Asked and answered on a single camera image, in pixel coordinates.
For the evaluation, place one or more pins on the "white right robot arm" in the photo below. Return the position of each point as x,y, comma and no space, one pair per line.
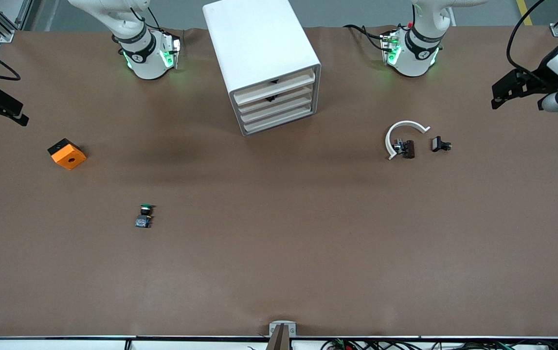
137,53

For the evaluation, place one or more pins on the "white plastic drawer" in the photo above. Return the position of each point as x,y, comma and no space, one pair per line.
298,95
298,105
298,116
298,83

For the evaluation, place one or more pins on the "orange button enclosure box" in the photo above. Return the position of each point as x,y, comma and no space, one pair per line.
64,155

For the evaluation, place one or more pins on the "white drawer cabinet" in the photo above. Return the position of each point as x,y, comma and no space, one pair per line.
259,39

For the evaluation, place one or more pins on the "small black clip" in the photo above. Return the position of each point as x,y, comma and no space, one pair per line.
437,144

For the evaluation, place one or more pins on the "green push button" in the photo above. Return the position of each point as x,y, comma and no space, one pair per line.
143,221

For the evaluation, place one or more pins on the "brown bar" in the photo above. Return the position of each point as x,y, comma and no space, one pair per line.
281,340

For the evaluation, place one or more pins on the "grey mount bracket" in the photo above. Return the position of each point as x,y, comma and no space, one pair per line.
273,330

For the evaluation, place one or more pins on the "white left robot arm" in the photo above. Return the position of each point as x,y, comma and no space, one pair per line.
412,58

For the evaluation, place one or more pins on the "brown table cover mat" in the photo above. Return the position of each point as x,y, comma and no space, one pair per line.
278,243

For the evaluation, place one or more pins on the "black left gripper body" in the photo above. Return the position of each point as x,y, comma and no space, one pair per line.
537,80

